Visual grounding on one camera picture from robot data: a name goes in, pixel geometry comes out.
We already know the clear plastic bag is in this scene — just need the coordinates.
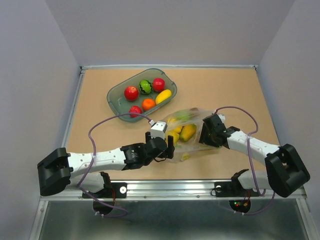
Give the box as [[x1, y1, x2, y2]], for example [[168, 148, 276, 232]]
[[161, 107, 219, 163]]

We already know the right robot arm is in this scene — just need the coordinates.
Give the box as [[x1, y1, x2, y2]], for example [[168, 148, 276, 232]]
[[199, 114, 311, 198]]

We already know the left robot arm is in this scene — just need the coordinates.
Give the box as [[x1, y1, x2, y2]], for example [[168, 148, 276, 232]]
[[37, 135, 175, 197]]

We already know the orange toy fruit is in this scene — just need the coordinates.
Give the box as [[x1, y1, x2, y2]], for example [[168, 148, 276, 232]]
[[141, 98, 156, 112]]

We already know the green fruit in bag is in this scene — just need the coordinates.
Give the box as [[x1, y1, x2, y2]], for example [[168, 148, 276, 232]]
[[174, 110, 198, 122]]

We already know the red toy strawberry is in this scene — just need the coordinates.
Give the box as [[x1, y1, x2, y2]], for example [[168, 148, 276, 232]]
[[129, 105, 143, 118]]

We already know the grey-green plastic basin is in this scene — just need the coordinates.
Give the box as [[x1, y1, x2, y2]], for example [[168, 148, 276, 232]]
[[106, 68, 178, 116]]

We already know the yellow toy mango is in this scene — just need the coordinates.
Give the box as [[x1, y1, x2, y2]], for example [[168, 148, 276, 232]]
[[155, 89, 172, 105]]

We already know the red apple left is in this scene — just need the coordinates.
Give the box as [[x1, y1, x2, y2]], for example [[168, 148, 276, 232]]
[[124, 86, 139, 102]]

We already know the red apple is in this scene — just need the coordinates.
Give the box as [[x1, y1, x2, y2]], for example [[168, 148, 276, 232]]
[[124, 86, 139, 102], [152, 77, 166, 92]]

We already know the green toy watermelon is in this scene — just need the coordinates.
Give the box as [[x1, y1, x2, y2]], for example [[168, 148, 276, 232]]
[[139, 79, 153, 95]]

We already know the red apple right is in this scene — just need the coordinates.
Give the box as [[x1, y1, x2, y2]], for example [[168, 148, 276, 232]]
[[152, 77, 166, 92]]

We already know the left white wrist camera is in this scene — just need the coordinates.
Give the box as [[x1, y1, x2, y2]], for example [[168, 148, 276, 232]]
[[150, 121, 168, 140]]

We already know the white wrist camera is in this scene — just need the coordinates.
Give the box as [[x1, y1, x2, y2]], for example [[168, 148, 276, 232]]
[[150, 121, 168, 140], [214, 113, 226, 124]]

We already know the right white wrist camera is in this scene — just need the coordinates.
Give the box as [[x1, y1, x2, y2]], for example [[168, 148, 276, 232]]
[[214, 113, 226, 124]]

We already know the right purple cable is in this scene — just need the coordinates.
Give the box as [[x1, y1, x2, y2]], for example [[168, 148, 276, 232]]
[[214, 106, 276, 216]]

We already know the aluminium front rail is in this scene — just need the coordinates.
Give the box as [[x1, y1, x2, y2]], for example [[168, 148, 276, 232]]
[[40, 179, 307, 201]]

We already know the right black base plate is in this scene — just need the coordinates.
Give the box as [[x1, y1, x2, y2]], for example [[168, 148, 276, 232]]
[[210, 181, 240, 198]]

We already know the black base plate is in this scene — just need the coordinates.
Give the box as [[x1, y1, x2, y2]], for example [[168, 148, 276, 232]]
[[78, 182, 127, 199], [210, 181, 240, 198]]

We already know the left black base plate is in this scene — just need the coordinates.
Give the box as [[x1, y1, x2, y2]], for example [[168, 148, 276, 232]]
[[78, 182, 127, 199]]

